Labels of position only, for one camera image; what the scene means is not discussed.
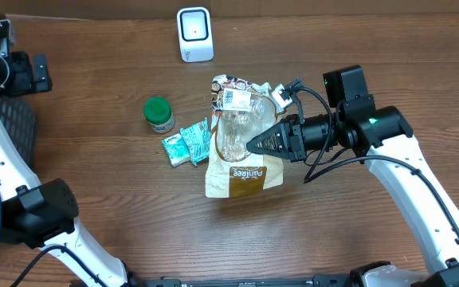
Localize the Panitee bread bag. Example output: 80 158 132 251
205 74 285 199

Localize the teal snack packet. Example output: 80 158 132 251
180 118 210 166

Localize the cardboard backdrop wall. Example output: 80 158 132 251
0 0 459 20

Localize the dark grey mesh basket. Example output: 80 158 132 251
0 96 37 169

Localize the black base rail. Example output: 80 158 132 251
134 274 360 287

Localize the small teal tissue pack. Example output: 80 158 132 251
162 133 190 167

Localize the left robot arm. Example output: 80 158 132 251
0 19 141 286

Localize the green lid jar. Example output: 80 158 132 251
143 97 175 133

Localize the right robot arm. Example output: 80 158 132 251
246 65 459 286

